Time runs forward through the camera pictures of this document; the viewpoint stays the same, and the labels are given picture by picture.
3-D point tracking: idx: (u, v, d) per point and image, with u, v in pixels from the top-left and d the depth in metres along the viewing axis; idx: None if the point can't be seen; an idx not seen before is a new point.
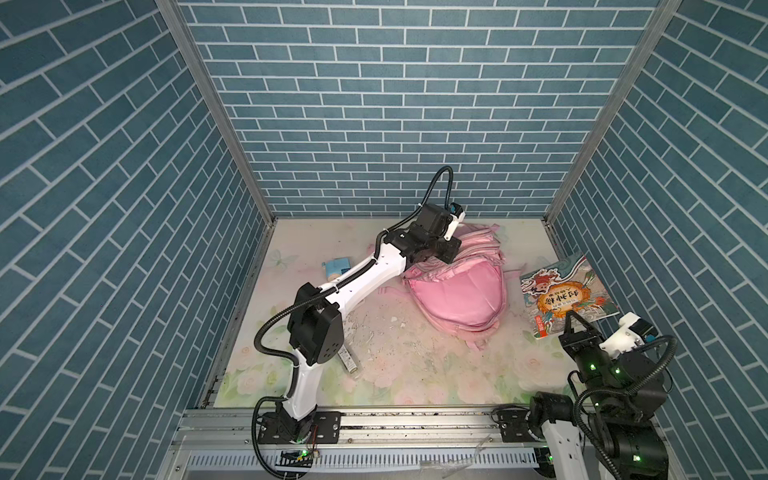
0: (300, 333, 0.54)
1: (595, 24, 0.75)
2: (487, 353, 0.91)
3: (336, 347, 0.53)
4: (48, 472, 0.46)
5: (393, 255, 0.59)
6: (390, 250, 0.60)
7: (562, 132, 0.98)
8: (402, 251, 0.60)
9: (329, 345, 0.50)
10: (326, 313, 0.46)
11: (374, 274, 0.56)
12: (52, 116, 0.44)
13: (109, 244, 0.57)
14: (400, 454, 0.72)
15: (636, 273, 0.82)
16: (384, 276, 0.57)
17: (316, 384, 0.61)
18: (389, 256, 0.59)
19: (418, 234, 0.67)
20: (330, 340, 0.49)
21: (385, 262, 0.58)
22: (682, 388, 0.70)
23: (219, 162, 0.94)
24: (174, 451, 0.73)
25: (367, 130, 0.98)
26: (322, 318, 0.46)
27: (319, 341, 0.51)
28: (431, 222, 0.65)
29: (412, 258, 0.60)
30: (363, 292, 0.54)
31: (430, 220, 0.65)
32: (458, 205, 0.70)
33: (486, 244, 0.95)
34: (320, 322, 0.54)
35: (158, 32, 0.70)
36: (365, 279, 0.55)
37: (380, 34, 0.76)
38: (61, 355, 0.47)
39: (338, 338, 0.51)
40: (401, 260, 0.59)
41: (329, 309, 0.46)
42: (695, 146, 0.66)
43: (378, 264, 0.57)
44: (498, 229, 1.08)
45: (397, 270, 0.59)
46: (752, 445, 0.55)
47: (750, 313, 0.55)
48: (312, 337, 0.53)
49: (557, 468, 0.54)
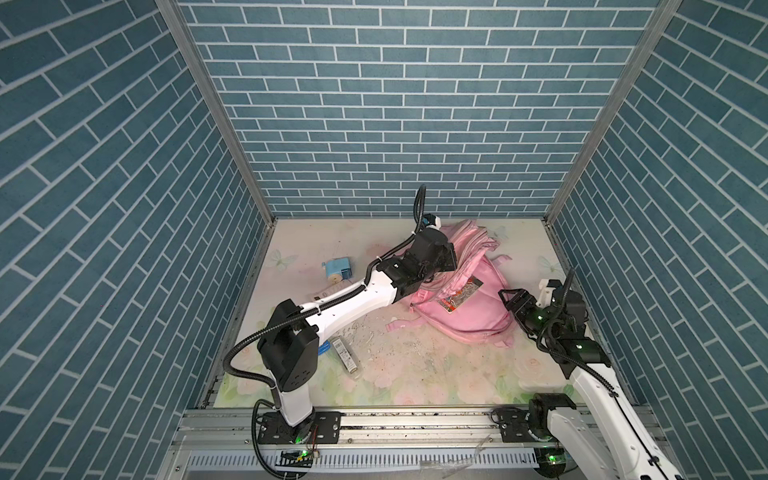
0: (271, 354, 0.49)
1: (595, 24, 0.75)
2: (486, 353, 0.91)
3: (307, 373, 0.48)
4: (48, 472, 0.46)
5: (383, 284, 0.56)
6: (381, 279, 0.57)
7: (563, 133, 0.99)
8: (394, 281, 0.57)
9: (298, 372, 0.46)
10: (301, 337, 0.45)
11: (361, 300, 0.52)
12: (53, 116, 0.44)
13: (109, 244, 0.57)
14: (400, 454, 0.72)
15: (636, 273, 0.82)
16: (371, 304, 0.53)
17: (306, 398, 0.60)
18: (379, 284, 0.56)
19: (410, 264, 0.64)
20: (301, 365, 0.45)
21: (374, 289, 0.55)
22: (683, 387, 0.69)
23: (219, 163, 0.93)
24: (174, 451, 0.73)
25: (367, 130, 0.98)
26: (298, 341, 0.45)
27: (290, 364, 0.46)
28: (424, 249, 0.60)
29: (403, 289, 0.57)
30: (345, 318, 0.50)
31: (423, 249, 0.61)
32: (430, 215, 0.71)
33: (477, 235, 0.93)
34: (294, 346, 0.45)
35: (158, 32, 0.70)
36: (349, 306, 0.51)
37: (381, 34, 0.76)
38: (60, 356, 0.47)
39: (309, 364, 0.46)
40: (391, 290, 0.56)
41: (306, 334, 0.45)
42: (695, 146, 0.66)
43: (367, 292, 0.54)
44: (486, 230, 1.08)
45: (385, 301, 0.56)
46: (751, 444, 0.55)
47: (751, 313, 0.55)
48: (282, 360, 0.48)
49: (580, 458, 0.56)
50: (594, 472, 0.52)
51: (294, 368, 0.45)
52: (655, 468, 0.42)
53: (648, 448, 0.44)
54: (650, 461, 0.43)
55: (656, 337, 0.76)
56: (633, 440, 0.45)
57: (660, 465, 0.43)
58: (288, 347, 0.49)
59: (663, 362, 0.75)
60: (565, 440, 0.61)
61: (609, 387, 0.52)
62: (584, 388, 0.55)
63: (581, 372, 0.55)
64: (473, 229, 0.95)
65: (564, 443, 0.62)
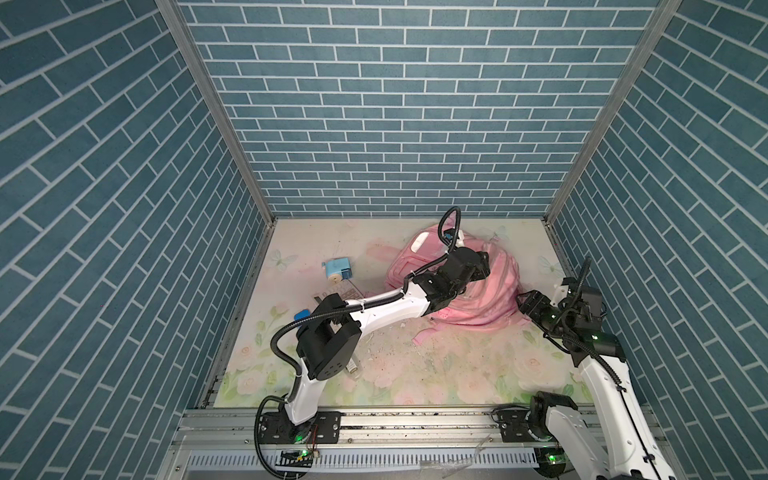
0: (310, 343, 0.52)
1: (595, 24, 0.75)
2: (486, 353, 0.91)
3: (340, 366, 0.51)
4: (48, 472, 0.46)
5: (417, 295, 0.60)
6: (416, 290, 0.61)
7: (562, 132, 0.98)
8: (428, 295, 0.61)
9: (335, 363, 0.49)
10: (345, 330, 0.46)
11: (397, 307, 0.56)
12: (53, 115, 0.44)
13: (108, 244, 0.57)
14: (400, 454, 0.72)
15: (636, 272, 0.82)
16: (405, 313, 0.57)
17: (318, 394, 0.60)
18: (415, 294, 0.60)
19: (442, 282, 0.68)
20: (340, 358, 0.48)
21: (409, 299, 0.58)
22: (683, 387, 0.69)
23: (219, 163, 0.93)
24: (174, 451, 0.73)
25: (367, 130, 0.98)
26: (341, 333, 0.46)
27: (328, 354, 0.49)
28: (455, 269, 0.63)
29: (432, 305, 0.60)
30: (380, 322, 0.53)
31: (455, 268, 0.63)
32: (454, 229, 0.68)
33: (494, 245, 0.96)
34: (338, 336, 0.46)
35: (158, 32, 0.70)
36: (388, 309, 0.54)
37: (381, 34, 0.76)
38: (60, 355, 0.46)
39: (344, 358, 0.49)
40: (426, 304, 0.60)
41: (349, 326, 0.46)
42: (695, 146, 0.66)
43: (403, 300, 0.57)
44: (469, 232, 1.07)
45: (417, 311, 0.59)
46: (752, 444, 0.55)
47: (751, 313, 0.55)
48: (321, 350, 0.51)
49: (573, 450, 0.57)
50: (585, 462, 0.52)
51: (333, 358, 0.48)
52: (648, 465, 0.41)
53: (645, 446, 0.43)
54: (644, 458, 0.42)
55: (656, 337, 0.76)
56: (631, 435, 0.44)
57: (654, 463, 0.41)
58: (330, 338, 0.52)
59: (663, 362, 0.75)
60: (562, 439, 0.61)
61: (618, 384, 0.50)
62: (592, 380, 0.53)
63: (591, 361, 0.54)
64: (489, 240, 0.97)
65: (562, 442, 0.61)
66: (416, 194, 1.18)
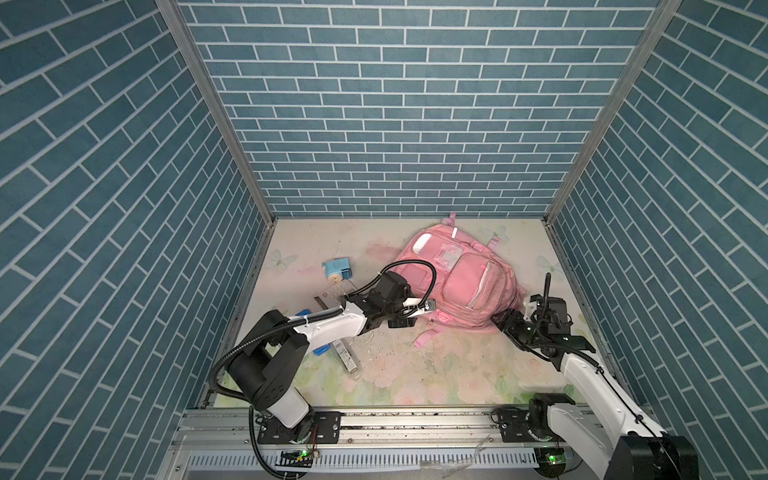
0: (242, 371, 0.46)
1: (595, 24, 0.75)
2: (486, 353, 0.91)
3: (282, 388, 0.46)
4: (48, 472, 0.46)
5: (355, 310, 0.62)
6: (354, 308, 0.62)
7: (562, 133, 0.99)
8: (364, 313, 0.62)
9: (275, 385, 0.44)
10: (289, 345, 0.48)
11: (339, 322, 0.56)
12: (52, 116, 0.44)
13: (109, 244, 0.57)
14: (400, 455, 0.72)
15: (636, 273, 0.82)
16: (345, 328, 0.57)
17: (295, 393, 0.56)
18: (352, 311, 0.61)
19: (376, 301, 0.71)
20: (279, 378, 0.44)
21: (349, 314, 0.59)
22: (683, 387, 0.69)
23: (219, 163, 0.93)
24: (174, 451, 0.73)
25: (367, 130, 0.98)
26: (286, 350, 0.45)
27: (271, 375, 0.45)
28: (387, 288, 0.70)
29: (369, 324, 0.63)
30: (322, 336, 0.51)
31: (387, 288, 0.70)
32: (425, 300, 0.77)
33: (482, 253, 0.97)
34: (282, 354, 0.45)
35: (158, 32, 0.70)
36: (331, 325, 0.54)
37: (381, 34, 0.76)
38: (60, 356, 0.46)
39: (284, 379, 0.45)
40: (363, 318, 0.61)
41: (293, 341, 0.46)
42: (695, 146, 0.66)
43: (342, 314, 0.58)
44: (469, 233, 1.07)
45: (354, 328, 0.60)
46: (752, 444, 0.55)
47: (750, 313, 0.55)
48: (260, 376, 0.45)
49: (579, 446, 0.57)
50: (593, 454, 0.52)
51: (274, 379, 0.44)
52: (641, 424, 0.45)
53: (632, 409, 0.48)
54: (635, 419, 0.46)
55: (656, 338, 0.76)
56: (619, 404, 0.49)
57: (645, 421, 0.46)
58: (268, 361, 0.47)
59: (664, 362, 0.75)
60: (567, 435, 0.61)
61: (595, 364, 0.57)
62: (573, 370, 0.58)
63: (570, 357, 0.59)
64: (481, 247, 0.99)
65: (568, 439, 0.60)
66: (416, 194, 1.18)
